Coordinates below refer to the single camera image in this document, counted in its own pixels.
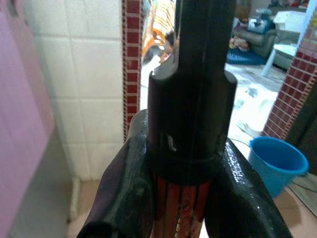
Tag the blue floor mat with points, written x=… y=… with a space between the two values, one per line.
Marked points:
x=245 y=58

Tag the large pink paper sheet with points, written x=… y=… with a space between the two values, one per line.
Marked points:
x=19 y=99

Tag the blue plastic bucket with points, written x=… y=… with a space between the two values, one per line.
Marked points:
x=277 y=173

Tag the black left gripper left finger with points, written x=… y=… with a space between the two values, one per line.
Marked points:
x=123 y=193

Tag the seated small child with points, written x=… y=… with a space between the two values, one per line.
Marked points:
x=171 y=39

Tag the grey sofa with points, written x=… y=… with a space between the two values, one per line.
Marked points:
x=262 y=42

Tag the orange striped cloth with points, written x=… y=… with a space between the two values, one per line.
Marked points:
x=158 y=22

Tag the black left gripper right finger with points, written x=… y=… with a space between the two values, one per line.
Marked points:
x=237 y=198

